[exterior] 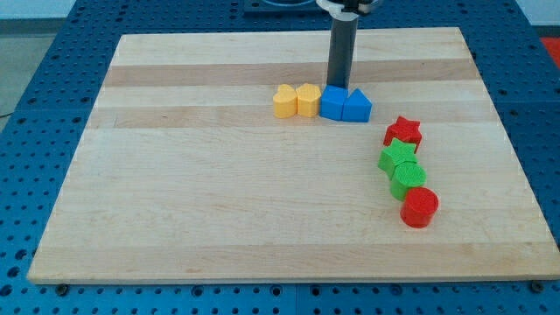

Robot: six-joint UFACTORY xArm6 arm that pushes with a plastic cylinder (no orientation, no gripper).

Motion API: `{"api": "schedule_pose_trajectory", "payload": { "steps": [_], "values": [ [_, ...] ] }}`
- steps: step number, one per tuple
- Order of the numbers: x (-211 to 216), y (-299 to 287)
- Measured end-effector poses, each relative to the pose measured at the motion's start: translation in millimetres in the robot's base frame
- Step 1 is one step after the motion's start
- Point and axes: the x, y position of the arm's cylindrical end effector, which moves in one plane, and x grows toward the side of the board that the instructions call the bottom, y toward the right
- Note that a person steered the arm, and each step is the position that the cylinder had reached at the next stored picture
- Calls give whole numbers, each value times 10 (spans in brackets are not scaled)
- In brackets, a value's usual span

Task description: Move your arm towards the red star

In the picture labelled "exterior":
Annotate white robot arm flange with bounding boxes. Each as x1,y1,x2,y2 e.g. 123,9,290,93
315,0,382,22

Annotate green star block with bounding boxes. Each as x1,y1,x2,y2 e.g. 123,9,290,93
377,137,417,179

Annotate red star block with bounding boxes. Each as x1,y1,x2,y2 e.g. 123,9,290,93
383,115,423,152

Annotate yellow heart block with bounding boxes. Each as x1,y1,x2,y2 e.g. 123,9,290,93
273,84,298,118

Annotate yellow hexagon block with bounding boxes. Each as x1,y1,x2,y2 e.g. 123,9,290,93
296,83,321,117

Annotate blue cube block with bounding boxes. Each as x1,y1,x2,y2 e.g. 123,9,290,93
319,85,348,121

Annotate blue triangle block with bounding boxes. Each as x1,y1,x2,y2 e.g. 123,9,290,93
342,88,373,123

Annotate wooden board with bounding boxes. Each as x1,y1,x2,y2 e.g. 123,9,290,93
28,27,559,284

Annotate green cylinder block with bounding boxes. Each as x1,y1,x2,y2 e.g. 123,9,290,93
389,162,427,201

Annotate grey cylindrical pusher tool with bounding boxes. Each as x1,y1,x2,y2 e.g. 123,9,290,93
326,18,358,88

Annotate red cylinder block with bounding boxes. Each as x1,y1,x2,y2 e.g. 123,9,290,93
400,187,439,228

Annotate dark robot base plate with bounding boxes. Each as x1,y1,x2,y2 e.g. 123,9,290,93
242,0,323,16

